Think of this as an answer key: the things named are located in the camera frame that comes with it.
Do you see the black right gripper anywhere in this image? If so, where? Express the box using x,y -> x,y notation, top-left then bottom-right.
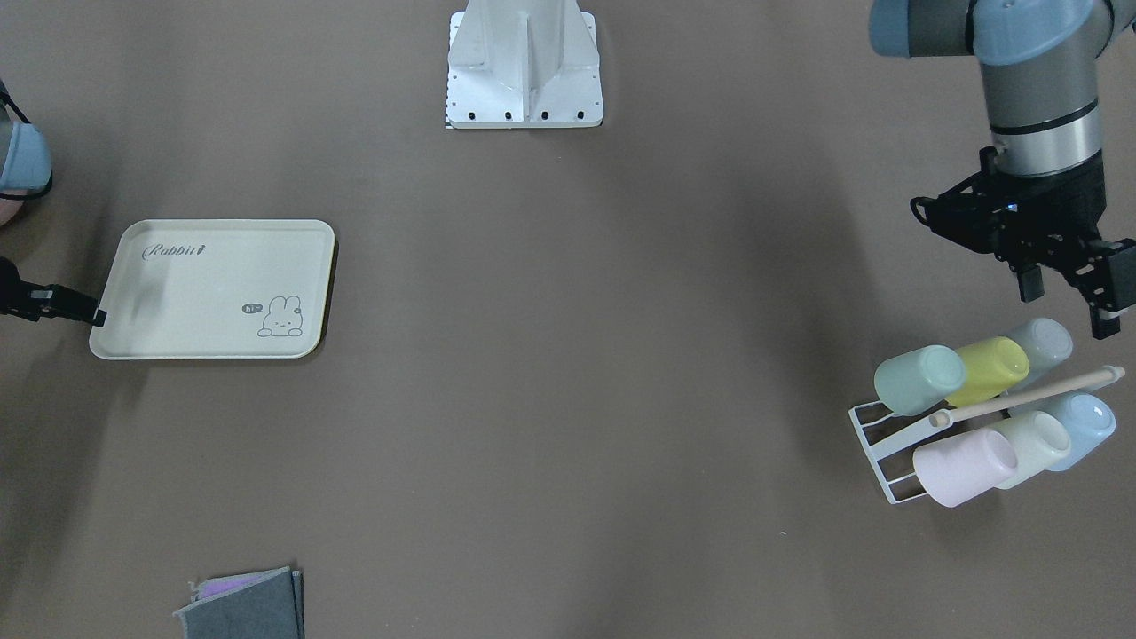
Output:
0,257 -> 108,327

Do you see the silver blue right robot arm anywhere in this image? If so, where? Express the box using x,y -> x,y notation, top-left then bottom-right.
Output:
1,84 -> 108,327

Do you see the cream rabbit print tray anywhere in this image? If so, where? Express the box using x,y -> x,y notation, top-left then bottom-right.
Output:
89,219 -> 336,360

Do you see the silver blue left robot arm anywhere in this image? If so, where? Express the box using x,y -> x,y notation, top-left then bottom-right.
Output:
869,1 -> 1133,340

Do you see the folded grey cloth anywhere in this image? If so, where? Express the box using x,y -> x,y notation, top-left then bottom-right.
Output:
173,566 -> 304,638

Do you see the white wire cup rack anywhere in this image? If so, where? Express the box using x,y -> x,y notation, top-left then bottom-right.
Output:
847,365 -> 1125,504

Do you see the pale cream plastic cup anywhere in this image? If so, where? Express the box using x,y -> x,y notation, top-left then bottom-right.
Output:
989,410 -> 1072,491

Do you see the yellow plastic cup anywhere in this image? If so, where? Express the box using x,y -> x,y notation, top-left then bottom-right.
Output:
945,337 -> 1030,407

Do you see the pink plastic cup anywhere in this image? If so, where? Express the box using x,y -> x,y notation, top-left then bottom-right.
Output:
912,426 -> 1018,507

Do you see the grey plastic cup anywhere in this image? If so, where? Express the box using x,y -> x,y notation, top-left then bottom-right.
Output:
1005,317 -> 1074,376

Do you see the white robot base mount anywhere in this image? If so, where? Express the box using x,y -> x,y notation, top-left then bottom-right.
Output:
444,1 -> 604,130

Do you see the light blue plastic cup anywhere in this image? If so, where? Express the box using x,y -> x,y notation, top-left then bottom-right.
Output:
1036,391 -> 1116,472

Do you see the pink bowl with ice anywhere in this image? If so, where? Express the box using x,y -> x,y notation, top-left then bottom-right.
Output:
0,197 -> 24,226

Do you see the green plastic cup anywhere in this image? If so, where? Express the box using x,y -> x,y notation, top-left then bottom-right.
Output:
872,345 -> 966,416

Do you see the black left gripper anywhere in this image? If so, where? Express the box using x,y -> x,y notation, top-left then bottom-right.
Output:
910,146 -> 1135,340

